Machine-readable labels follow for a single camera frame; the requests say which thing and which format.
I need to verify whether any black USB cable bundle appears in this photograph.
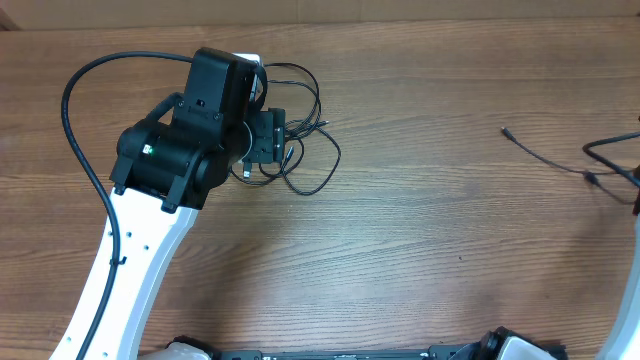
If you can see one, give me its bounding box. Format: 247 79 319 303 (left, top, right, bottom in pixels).
229 62 343 197

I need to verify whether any thin black USB cable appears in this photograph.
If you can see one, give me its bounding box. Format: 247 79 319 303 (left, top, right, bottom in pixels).
500 126 639 206

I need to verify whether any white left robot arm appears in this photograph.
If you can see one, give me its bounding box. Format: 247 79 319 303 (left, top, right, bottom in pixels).
53 48 289 359

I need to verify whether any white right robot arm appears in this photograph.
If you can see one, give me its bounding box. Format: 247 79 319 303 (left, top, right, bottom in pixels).
596 200 639 360

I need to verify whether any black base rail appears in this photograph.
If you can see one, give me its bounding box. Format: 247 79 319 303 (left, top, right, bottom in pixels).
134 325 569 360

